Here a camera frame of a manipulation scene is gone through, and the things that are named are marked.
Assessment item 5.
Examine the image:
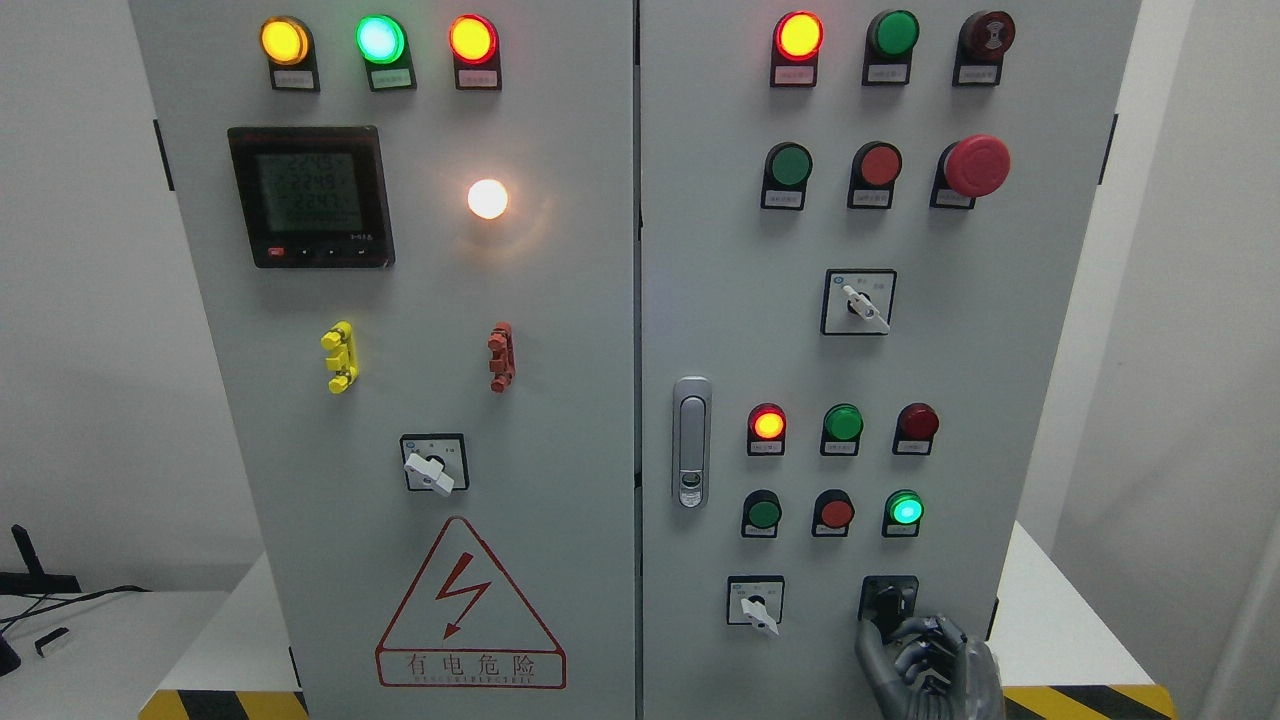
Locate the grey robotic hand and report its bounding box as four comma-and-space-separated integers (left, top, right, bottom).
856, 615, 1007, 719

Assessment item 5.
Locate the black rotary knob switch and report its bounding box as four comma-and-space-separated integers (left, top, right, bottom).
858, 575, 919, 644

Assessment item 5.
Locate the green indicator light lower right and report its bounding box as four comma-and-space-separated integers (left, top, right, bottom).
881, 488, 925, 538

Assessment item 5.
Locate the red push button lower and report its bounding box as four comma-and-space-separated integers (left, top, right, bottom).
812, 489, 856, 538

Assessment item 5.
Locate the red push button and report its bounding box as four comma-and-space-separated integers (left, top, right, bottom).
846, 141, 902, 210
812, 489, 856, 538

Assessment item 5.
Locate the green push button lower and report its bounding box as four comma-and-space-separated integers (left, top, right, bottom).
740, 489, 783, 538

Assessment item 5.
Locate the green push button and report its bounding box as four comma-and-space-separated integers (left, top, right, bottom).
740, 489, 783, 538
759, 141, 813, 211

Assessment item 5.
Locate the red indicator light middle right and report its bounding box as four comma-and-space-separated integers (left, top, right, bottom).
892, 402, 940, 456

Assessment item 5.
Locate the green indicator light middle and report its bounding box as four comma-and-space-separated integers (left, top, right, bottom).
820, 404, 865, 457

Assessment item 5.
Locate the red indicator light middle left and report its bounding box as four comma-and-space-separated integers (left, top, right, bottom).
746, 404, 787, 456

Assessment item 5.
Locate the red high voltage warning sticker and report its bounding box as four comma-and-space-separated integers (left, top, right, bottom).
375, 515, 568, 691

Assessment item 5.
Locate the grey electrical control cabinet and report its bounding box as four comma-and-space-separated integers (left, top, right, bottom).
129, 1, 1140, 719

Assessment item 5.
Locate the red emergency stop button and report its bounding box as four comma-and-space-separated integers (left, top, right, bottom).
931, 135, 1012, 210

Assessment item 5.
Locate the red push button upper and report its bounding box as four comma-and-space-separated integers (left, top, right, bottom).
846, 141, 902, 210

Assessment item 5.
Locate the green push button upper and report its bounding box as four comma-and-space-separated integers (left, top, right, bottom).
759, 141, 813, 211

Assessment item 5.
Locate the red terminal connector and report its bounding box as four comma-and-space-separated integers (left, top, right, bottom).
486, 322, 516, 395

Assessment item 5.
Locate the green indicator light top right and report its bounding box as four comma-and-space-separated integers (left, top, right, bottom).
861, 9, 920, 86

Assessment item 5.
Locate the dark red buzzer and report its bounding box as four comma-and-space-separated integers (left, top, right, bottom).
952, 10, 1016, 87

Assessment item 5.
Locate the white lit indicator lamp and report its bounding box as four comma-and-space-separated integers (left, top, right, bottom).
466, 178, 511, 222

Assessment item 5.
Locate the red indicator light top right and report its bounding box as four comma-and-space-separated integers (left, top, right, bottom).
771, 10, 824, 88

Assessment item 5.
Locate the yellow terminal connector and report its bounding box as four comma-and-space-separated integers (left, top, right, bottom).
320, 322, 358, 395

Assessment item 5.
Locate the black digital power meter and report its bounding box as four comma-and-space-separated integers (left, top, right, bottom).
227, 126, 396, 269

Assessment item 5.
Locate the red indicator light left door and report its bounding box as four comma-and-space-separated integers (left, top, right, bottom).
448, 13, 502, 92

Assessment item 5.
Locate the green lit indicator light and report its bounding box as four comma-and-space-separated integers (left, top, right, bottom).
355, 14, 417, 92

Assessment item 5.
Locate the small black white adapter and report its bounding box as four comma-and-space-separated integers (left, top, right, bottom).
33, 626, 70, 659

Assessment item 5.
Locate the black device with antenna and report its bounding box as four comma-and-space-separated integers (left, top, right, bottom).
1, 524, 82, 594

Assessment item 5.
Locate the yellow indicator light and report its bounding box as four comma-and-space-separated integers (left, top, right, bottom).
259, 15, 320, 92

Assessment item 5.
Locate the black object at left edge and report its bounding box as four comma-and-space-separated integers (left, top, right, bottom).
0, 635, 22, 676

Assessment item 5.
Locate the lower white selector switch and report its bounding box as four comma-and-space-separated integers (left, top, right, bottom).
726, 575, 785, 638

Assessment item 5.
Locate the silver door latch handle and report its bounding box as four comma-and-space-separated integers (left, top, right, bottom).
671, 375, 712, 509

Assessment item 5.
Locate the upper right selector switch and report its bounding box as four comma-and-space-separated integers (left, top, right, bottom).
820, 269, 897, 336

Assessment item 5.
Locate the left door selector switch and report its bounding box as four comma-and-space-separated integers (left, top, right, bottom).
399, 433, 470, 497

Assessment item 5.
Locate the black cable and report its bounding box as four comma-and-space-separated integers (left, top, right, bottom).
0, 585, 151, 632

